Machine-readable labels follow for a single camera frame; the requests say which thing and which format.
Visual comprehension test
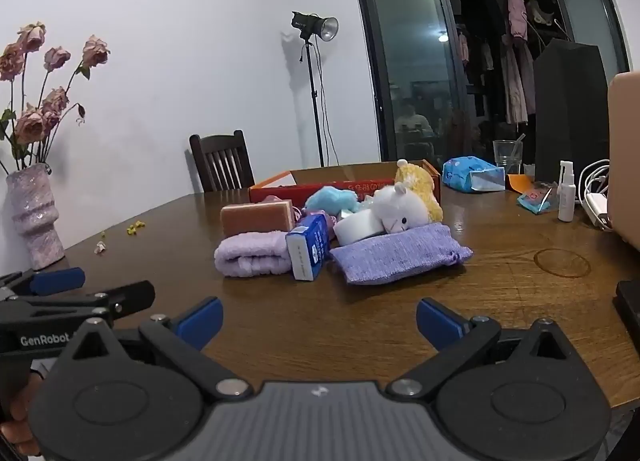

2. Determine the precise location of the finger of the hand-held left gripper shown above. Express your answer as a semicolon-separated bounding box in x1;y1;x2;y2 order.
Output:
0;267;86;300
0;280;156;329

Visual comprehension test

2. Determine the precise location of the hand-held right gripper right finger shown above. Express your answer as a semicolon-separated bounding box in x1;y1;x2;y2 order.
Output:
387;297;586;404

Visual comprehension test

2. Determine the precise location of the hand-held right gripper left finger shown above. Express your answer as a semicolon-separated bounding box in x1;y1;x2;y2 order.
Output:
52;297;253;404

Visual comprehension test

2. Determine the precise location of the lilac towel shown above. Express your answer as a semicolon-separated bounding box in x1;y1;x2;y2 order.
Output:
214;231;293;278

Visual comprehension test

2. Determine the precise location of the blue tissue packet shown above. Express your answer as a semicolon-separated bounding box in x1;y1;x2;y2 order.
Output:
285;213;331;283

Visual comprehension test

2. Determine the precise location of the orange cardboard box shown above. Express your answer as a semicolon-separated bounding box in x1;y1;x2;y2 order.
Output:
248;159;442;222

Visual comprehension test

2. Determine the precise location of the person's left hand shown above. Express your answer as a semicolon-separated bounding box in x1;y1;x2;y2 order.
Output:
0;371;45;459

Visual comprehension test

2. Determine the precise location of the lilac ribbed vase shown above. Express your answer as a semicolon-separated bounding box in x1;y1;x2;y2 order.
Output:
6;163;66;272

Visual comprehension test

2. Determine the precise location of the purple knit pouch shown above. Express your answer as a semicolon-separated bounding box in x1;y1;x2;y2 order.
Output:
329;222;474;287

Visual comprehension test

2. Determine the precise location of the white plush lamb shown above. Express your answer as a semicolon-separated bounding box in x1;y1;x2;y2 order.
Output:
372;182;431;235

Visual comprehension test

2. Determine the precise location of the white tape roll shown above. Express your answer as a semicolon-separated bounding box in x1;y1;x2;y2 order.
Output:
333;209;386;246

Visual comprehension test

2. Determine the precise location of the yellow plush toy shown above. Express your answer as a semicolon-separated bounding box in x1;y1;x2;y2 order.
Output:
395;159;444;222

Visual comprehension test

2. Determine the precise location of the blue wet wipes pack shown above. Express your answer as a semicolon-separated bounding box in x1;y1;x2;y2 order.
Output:
442;156;507;193

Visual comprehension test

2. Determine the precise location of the small blue red packet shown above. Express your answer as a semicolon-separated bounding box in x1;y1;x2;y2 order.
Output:
517;181;560;216

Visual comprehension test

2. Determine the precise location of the dark wooden slatted chair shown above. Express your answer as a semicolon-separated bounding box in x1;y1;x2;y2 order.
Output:
189;130;256;193

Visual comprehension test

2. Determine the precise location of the light blue plush toy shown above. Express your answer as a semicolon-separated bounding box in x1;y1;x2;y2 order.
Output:
304;186;359;216

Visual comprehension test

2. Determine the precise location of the dried pink rose bouquet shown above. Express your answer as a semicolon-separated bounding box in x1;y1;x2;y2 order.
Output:
0;21;111;176

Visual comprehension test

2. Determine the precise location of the white spray bottle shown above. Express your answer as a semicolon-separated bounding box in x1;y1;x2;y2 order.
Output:
557;161;577;222

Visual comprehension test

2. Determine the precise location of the clear glass cup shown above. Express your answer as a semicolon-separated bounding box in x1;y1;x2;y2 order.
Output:
493;139;524;176

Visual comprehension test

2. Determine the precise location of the flat black object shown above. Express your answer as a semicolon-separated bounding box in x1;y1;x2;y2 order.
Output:
614;280;640;342

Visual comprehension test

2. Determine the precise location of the pale long hanging coat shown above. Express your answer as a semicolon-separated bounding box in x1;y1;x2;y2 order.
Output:
501;41;535;125

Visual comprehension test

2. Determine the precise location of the black tower case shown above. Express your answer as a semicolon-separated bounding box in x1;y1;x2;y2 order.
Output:
532;38;611;186

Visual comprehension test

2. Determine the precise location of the tan box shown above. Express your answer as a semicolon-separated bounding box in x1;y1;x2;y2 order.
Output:
606;70;640;247

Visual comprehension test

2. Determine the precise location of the sliding glass door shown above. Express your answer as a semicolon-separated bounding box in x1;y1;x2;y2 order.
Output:
350;0;633;164

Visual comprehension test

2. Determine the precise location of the black hanging coat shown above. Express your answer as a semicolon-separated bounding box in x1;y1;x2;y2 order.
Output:
459;0;507;118

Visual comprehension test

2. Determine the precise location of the black tripod stand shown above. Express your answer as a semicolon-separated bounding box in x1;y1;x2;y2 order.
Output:
282;11;341;168

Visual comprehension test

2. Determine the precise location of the pink hanging jacket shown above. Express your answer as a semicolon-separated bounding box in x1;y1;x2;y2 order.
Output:
506;0;529;43

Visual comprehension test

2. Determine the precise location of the white charger cable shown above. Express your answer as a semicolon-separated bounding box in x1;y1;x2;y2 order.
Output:
577;158;614;232

